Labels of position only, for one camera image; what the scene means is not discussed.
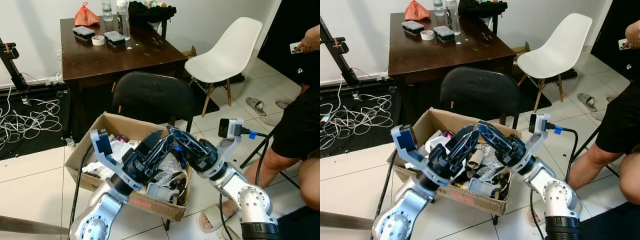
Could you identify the orange plastic bag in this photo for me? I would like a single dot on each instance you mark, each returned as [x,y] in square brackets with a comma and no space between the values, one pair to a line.
[86,17]
[416,12]

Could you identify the white smartphone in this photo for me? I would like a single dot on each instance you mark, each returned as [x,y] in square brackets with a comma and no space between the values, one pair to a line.
[295,48]
[623,45]

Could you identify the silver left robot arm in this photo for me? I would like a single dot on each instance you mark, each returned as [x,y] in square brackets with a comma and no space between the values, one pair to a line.
[100,220]
[400,220]

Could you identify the white plastic bag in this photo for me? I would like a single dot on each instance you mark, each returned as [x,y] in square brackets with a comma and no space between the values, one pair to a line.
[100,167]
[435,142]

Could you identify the black metal stand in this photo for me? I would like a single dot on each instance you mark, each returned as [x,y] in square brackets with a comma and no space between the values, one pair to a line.
[12,62]
[340,52]

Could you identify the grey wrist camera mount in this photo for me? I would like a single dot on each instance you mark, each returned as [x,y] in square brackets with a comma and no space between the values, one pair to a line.
[404,140]
[235,127]
[542,122]
[102,145]

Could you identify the clear crumpled plastic wrap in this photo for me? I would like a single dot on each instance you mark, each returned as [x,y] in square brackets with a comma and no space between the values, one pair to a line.
[492,167]
[172,167]

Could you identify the grey loose slipper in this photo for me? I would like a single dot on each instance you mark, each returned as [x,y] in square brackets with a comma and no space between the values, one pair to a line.
[611,99]
[587,102]
[282,105]
[256,106]

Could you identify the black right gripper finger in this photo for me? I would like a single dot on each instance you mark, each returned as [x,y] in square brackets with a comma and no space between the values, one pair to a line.
[185,139]
[495,151]
[496,135]
[185,154]

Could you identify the white plastic shell chair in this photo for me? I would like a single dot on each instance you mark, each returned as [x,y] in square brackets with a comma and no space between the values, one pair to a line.
[225,55]
[555,50]

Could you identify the black door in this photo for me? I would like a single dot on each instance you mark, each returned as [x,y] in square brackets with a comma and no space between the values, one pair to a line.
[285,25]
[607,25]

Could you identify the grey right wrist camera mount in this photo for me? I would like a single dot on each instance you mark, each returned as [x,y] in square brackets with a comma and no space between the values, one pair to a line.
[542,122]
[235,127]

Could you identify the small brown cardboard box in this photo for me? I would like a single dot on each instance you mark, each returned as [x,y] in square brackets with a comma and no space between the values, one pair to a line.
[190,52]
[521,47]

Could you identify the flat black case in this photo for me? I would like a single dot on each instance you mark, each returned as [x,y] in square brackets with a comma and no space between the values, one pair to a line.
[83,32]
[412,27]
[444,33]
[114,39]

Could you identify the dark blue floor mat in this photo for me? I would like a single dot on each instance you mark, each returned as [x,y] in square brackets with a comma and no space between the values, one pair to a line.
[300,225]
[610,225]

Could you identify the short clear water bottle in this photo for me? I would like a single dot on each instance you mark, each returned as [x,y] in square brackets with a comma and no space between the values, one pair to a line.
[107,11]
[438,7]

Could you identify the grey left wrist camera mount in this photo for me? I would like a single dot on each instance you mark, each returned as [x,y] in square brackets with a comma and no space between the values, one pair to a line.
[404,140]
[102,145]

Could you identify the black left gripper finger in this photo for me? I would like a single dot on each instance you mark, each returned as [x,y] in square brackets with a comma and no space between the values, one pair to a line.
[150,144]
[471,150]
[164,152]
[461,140]

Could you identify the black floor mat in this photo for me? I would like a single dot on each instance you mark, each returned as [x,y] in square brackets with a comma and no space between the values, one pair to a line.
[45,145]
[415,100]

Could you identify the person in black shorts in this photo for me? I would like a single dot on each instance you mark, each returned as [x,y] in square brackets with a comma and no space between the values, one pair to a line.
[620,125]
[295,125]

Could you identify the brown cardboard tube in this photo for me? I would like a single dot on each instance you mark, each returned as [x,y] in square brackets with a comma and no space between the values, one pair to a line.
[477,159]

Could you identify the black padded chair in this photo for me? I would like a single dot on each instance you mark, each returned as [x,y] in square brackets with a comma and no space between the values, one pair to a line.
[152,95]
[480,90]

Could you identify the large cardboard trash box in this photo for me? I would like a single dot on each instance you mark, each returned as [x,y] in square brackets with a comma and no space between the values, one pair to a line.
[475,200]
[150,205]

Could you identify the dark sunglasses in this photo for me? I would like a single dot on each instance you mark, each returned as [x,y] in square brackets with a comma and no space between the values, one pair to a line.
[157,42]
[485,37]

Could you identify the white power strip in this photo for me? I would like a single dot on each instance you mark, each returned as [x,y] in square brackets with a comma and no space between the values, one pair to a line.
[384,76]
[55,80]

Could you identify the tall clear water bottle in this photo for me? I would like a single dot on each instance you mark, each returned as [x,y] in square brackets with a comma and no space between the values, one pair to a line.
[452,17]
[123,20]

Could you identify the grey blue flat pack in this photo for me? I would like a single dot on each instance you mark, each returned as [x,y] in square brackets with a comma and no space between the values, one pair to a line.
[160,192]
[482,188]

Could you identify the purple shiny ball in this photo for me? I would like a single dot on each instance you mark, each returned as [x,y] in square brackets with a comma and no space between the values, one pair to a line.
[122,138]
[448,135]

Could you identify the black folding stool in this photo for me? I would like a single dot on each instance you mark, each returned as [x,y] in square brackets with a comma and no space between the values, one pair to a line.
[252,157]
[582,145]

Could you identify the white tape roll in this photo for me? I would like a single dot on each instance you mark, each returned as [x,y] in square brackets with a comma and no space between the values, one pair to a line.
[95,40]
[424,35]

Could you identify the person's bare hand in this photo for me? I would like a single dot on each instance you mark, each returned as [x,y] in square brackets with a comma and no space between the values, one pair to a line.
[311,40]
[634,35]

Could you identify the dark brown wooden table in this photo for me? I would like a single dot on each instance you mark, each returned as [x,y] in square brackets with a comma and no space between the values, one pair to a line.
[445,55]
[120,60]

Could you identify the long brown wooden board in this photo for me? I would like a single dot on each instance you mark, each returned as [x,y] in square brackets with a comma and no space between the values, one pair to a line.
[30,225]
[345,220]

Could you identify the black fabric bag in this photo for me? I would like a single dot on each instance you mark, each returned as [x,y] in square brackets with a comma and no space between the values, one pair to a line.
[150,12]
[480,9]

